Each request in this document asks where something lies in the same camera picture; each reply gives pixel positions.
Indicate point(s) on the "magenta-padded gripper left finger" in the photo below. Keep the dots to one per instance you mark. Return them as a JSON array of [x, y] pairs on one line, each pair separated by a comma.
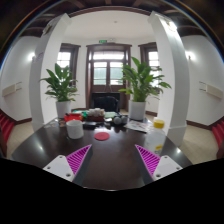
[[61, 166]]

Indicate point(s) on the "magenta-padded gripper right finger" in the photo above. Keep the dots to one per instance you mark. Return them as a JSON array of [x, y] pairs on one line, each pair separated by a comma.
[[163, 166]]

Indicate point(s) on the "yellow-capped clear plastic bottle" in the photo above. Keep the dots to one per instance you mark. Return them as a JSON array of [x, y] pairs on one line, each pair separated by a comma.
[[155, 138]]

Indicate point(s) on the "white speckled cup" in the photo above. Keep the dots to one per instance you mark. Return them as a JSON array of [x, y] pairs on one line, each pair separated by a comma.
[[74, 130]]

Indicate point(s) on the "flat black case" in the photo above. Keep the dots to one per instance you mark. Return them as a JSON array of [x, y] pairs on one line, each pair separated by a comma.
[[89, 125]]

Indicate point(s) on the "flat round red coaster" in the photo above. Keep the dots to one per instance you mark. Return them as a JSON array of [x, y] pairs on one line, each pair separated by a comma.
[[101, 136]]

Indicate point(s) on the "green plastic basket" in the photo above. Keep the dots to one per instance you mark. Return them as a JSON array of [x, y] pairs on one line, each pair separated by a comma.
[[80, 112]]

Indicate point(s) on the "black office chair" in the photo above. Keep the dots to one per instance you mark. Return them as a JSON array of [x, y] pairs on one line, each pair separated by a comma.
[[106, 101]]

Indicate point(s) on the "green plant in white pot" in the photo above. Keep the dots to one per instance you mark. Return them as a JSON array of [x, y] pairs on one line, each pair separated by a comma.
[[61, 86], [140, 83]]

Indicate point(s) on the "brown-framed window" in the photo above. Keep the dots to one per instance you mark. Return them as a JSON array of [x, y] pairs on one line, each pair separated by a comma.
[[152, 60], [64, 58]]

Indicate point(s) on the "brown wooden glazed door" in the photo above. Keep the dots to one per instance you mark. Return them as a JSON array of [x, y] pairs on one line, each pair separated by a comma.
[[108, 70]]

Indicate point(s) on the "green exit sign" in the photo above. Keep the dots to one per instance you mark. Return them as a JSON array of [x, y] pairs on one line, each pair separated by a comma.
[[103, 41]]

